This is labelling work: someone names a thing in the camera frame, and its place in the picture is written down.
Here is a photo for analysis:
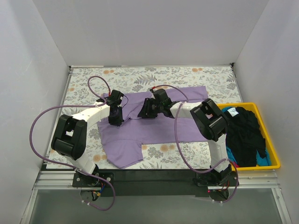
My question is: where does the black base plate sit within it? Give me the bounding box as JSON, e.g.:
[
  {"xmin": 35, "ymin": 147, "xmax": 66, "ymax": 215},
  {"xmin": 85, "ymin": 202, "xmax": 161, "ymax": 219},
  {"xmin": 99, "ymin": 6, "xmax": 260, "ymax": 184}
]
[{"xmin": 72, "ymin": 169, "xmax": 238, "ymax": 197}]

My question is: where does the purple t shirt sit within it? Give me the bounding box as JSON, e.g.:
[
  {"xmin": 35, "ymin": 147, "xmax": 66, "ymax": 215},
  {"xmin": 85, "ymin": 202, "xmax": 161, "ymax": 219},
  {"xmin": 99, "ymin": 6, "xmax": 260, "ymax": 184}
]
[{"xmin": 98, "ymin": 86, "xmax": 208, "ymax": 168}]

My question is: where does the teal t shirt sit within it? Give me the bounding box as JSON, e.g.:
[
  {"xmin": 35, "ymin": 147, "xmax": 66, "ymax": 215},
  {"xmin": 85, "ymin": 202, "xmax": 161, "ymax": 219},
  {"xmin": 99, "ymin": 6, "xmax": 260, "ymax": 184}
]
[{"xmin": 221, "ymin": 106, "xmax": 273, "ymax": 167}]

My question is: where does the floral table mat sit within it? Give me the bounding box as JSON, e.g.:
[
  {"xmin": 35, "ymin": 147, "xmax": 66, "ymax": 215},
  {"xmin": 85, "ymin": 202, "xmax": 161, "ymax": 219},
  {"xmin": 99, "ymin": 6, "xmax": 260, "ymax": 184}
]
[{"xmin": 61, "ymin": 66, "xmax": 242, "ymax": 169}]

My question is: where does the aluminium frame rail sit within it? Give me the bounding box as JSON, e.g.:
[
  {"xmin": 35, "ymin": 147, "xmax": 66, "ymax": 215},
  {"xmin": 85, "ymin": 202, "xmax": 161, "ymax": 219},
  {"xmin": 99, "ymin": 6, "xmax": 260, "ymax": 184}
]
[{"xmin": 21, "ymin": 67, "xmax": 73, "ymax": 224}]

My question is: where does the yellow plastic bin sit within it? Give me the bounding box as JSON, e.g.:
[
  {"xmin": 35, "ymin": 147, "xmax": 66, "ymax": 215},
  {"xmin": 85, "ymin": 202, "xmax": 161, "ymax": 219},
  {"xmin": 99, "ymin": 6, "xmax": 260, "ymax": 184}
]
[{"xmin": 218, "ymin": 102, "xmax": 280, "ymax": 171}]

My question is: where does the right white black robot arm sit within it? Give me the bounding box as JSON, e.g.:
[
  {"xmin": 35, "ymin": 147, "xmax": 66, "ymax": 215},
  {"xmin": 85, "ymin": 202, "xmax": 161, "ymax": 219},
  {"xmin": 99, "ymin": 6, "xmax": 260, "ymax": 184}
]
[{"xmin": 138, "ymin": 88, "xmax": 232, "ymax": 186}]

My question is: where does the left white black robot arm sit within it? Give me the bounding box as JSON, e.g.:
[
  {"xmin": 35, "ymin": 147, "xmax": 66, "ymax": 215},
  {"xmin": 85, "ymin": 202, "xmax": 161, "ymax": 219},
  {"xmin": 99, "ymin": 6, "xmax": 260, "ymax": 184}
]
[{"xmin": 51, "ymin": 90, "xmax": 124, "ymax": 187}]

